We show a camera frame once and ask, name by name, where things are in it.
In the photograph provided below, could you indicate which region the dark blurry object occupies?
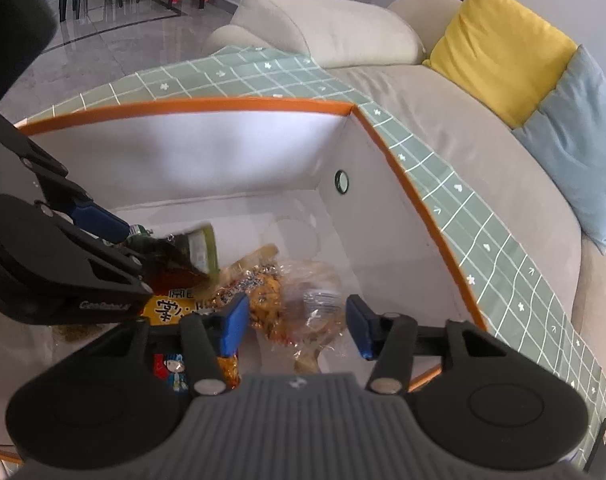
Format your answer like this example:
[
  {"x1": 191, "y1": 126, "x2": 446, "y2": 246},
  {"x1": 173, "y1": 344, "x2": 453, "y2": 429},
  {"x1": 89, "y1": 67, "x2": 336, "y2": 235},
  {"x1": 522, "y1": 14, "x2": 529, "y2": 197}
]
[{"x1": 0, "y1": 0, "x2": 59, "y2": 116}]

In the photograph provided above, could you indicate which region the green checked tablecloth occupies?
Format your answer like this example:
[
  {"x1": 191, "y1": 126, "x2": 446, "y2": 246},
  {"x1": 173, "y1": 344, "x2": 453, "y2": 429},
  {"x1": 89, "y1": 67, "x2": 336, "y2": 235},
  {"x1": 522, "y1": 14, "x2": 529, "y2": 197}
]
[{"x1": 16, "y1": 45, "x2": 606, "y2": 471}]

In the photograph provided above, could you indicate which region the clear packet brown snack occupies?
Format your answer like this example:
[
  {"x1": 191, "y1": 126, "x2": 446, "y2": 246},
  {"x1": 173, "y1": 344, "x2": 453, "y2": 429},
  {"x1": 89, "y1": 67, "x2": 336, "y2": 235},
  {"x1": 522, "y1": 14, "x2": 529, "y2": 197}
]
[{"x1": 282, "y1": 259, "x2": 343, "y2": 301}]

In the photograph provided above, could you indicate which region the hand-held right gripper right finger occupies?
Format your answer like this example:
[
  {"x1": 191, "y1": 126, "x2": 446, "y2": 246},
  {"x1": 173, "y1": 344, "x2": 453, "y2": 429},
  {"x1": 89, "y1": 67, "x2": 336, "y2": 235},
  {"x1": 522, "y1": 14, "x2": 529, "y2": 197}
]
[{"x1": 347, "y1": 294, "x2": 514, "y2": 395}]

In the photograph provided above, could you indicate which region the yellow pillow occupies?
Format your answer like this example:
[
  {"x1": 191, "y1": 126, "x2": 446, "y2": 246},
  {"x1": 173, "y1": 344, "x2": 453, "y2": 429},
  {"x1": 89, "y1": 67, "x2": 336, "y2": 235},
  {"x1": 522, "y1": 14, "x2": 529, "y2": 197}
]
[{"x1": 423, "y1": 0, "x2": 580, "y2": 130}]

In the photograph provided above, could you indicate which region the dark olive snack packet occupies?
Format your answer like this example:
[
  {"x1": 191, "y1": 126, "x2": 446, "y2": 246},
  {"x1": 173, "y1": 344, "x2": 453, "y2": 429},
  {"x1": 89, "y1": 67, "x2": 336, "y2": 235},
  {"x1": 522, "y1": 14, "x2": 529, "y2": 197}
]
[{"x1": 120, "y1": 224, "x2": 220, "y2": 288}]

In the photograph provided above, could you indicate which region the large red snack bag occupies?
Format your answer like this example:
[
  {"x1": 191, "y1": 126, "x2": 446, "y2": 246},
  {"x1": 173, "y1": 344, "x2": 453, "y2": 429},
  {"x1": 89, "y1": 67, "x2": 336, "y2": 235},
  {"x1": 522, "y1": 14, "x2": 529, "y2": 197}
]
[{"x1": 142, "y1": 287, "x2": 244, "y2": 392}]

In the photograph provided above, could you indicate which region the clear packet round snack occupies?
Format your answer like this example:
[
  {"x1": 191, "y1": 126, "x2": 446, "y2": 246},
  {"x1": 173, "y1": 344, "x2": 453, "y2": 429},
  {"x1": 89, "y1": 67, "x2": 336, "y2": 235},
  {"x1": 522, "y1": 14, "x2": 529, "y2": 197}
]
[{"x1": 288, "y1": 287, "x2": 351, "y2": 361}]

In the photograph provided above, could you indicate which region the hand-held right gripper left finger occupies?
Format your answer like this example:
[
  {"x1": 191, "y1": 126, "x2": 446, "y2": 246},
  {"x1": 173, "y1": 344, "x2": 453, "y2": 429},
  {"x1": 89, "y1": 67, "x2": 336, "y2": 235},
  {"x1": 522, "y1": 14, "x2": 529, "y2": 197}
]
[{"x1": 80, "y1": 292, "x2": 250, "y2": 397}]

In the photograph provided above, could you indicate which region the orange cardboard box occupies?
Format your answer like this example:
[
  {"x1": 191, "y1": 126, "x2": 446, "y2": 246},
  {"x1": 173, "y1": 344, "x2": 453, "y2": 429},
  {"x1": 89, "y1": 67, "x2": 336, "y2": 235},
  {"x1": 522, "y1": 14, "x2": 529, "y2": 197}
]
[{"x1": 0, "y1": 97, "x2": 488, "y2": 466}]

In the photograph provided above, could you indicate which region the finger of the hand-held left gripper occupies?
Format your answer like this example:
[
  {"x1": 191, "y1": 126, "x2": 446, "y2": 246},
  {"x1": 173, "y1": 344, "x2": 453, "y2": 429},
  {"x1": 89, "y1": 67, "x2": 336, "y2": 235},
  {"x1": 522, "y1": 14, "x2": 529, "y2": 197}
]
[
  {"x1": 0, "y1": 109, "x2": 132, "y2": 244},
  {"x1": 33, "y1": 201, "x2": 155, "y2": 302}
]

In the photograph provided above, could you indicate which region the orange white-blue snack packet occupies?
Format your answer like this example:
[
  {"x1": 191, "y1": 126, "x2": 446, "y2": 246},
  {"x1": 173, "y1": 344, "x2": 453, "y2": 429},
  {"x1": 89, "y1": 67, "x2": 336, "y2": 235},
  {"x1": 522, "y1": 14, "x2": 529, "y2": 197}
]
[{"x1": 218, "y1": 244, "x2": 286, "y2": 343}]

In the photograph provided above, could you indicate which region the beige sofa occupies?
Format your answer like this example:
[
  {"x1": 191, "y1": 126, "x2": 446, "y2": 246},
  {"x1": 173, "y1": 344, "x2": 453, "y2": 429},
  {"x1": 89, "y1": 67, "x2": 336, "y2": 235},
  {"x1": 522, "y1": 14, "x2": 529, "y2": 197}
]
[{"x1": 203, "y1": 0, "x2": 606, "y2": 411}]

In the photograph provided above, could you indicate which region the light blue pillow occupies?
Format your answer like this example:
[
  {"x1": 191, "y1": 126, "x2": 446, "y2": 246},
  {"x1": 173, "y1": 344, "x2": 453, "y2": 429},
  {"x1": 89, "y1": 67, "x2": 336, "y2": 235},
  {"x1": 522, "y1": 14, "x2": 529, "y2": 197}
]
[{"x1": 512, "y1": 45, "x2": 606, "y2": 256}]

